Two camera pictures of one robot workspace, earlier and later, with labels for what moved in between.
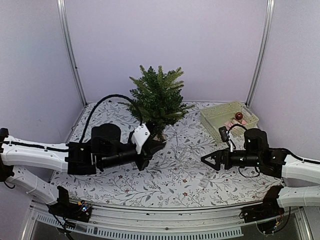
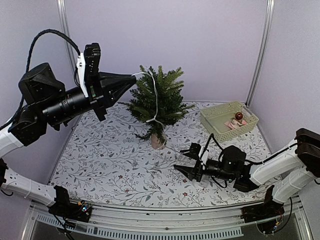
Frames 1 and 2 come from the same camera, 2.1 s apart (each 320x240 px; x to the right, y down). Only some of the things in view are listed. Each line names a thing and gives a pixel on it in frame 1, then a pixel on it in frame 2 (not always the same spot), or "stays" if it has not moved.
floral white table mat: [177, 178] stays
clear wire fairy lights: [176, 134] -> [155, 117]
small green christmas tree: [156, 101] stays
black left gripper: [150, 147] -> [111, 94]
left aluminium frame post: [62, 15] stays
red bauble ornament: [238, 116] stays
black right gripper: [219, 154] -> [190, 172]
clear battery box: [204, 180] stays
